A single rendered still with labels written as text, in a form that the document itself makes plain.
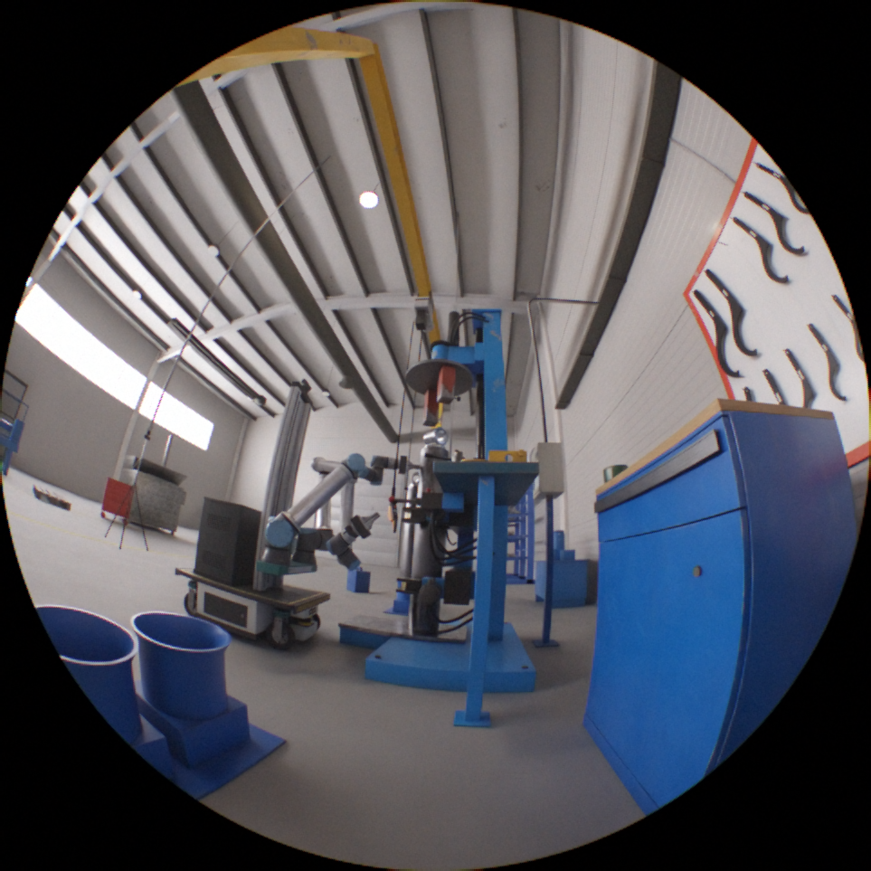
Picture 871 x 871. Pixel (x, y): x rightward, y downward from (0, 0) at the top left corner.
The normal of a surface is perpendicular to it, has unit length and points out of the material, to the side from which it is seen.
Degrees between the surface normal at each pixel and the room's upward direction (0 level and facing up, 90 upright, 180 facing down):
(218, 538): 90
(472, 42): 173
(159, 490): 90
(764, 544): 90
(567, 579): 90
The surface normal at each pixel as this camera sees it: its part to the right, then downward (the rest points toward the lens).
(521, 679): -0.13, -0.38
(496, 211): -0.18, 0.92
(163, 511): 0.97, -0.03
